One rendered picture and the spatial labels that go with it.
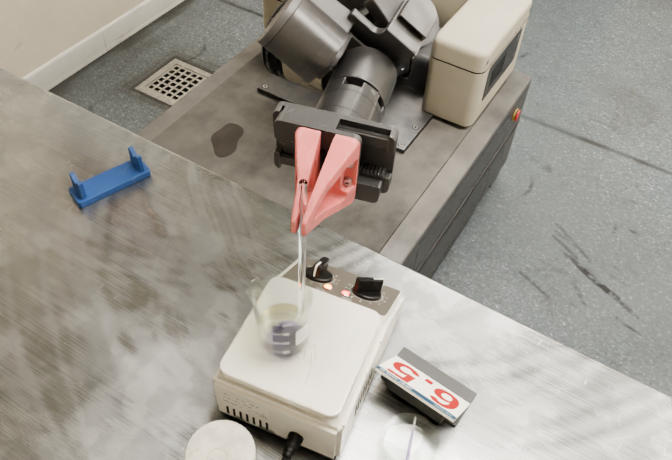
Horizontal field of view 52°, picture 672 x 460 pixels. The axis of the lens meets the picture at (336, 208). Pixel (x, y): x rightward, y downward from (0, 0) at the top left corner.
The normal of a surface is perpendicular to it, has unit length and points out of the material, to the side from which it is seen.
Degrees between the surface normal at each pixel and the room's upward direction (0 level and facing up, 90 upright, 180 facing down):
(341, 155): 22
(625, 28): 0
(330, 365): 0
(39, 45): 90
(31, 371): 0
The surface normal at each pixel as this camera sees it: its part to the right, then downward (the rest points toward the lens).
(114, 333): 0.04, -0.68
